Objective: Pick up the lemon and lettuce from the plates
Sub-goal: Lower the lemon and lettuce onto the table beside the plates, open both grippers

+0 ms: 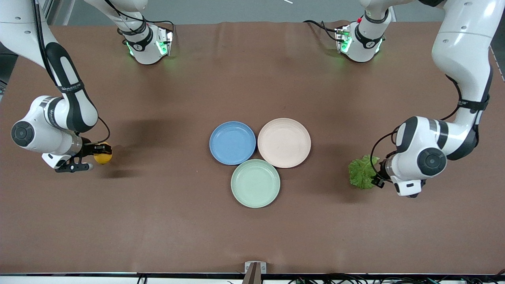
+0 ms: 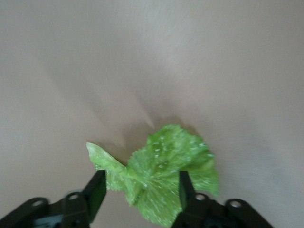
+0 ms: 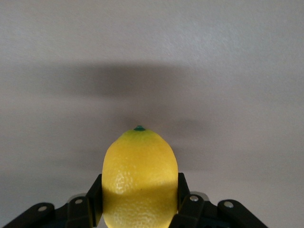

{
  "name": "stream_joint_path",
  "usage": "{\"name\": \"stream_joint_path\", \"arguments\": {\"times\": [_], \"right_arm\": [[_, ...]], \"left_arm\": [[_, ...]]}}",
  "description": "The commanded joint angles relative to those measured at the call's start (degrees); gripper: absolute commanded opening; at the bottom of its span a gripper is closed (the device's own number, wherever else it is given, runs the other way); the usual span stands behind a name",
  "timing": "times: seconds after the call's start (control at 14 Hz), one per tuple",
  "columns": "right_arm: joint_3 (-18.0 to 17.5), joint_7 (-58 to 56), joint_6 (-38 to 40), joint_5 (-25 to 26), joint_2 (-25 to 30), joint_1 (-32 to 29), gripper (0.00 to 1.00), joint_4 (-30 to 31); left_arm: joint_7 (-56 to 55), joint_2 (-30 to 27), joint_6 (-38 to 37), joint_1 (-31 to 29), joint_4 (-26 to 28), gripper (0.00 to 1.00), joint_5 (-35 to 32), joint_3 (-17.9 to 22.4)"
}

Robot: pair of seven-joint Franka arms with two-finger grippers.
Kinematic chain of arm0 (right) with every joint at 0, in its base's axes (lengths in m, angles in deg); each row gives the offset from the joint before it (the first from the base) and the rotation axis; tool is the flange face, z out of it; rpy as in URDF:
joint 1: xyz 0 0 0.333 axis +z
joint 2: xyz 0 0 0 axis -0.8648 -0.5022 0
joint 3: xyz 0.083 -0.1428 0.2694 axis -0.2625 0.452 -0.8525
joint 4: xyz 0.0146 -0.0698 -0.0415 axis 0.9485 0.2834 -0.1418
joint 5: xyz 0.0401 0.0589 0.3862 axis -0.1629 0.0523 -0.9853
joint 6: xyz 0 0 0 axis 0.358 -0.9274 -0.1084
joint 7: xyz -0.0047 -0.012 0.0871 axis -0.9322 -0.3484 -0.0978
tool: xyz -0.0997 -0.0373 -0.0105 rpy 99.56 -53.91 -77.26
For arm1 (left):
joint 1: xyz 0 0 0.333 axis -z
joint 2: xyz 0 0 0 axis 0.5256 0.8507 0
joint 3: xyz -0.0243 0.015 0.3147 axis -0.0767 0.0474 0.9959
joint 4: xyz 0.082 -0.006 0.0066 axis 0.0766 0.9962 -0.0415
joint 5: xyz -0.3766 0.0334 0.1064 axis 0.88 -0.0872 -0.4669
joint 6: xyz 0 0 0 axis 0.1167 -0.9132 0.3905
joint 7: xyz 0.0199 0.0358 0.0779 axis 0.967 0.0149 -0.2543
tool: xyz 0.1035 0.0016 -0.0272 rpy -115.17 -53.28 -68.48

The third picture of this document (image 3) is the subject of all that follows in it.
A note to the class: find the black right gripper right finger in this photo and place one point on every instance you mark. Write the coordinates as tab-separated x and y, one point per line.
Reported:
194	209

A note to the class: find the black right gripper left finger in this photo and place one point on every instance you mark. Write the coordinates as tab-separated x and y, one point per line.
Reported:
78	209

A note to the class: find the yellow lemon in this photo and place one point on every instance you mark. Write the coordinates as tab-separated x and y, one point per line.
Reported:
140	175

